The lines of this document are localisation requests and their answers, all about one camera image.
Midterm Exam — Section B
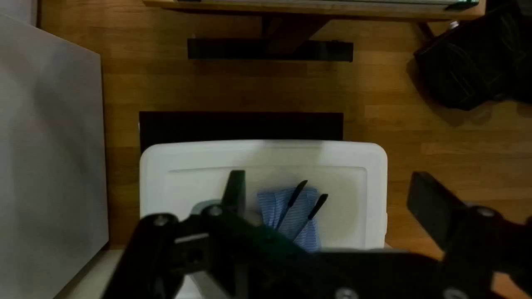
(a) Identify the wooden desk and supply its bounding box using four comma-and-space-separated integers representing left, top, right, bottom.
143, 0, 487, 24

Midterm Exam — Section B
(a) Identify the light gray flat panel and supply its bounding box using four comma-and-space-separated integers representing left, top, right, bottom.
0, 14, 111, 299

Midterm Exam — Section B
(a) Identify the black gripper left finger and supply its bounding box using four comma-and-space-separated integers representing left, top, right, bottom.
102, 170, 313, 299

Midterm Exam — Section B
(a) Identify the blue cloth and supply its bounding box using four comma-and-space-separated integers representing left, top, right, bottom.
256, 186, 326, 254

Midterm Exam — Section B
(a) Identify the white plastic storage bin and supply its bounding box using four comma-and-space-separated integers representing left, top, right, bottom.
138, 138, 389, 254

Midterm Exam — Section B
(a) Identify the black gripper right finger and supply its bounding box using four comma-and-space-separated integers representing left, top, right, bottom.
406, 171, 532, 299

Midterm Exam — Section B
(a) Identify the black bag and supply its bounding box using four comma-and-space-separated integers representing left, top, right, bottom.
412, 0, 532, 113

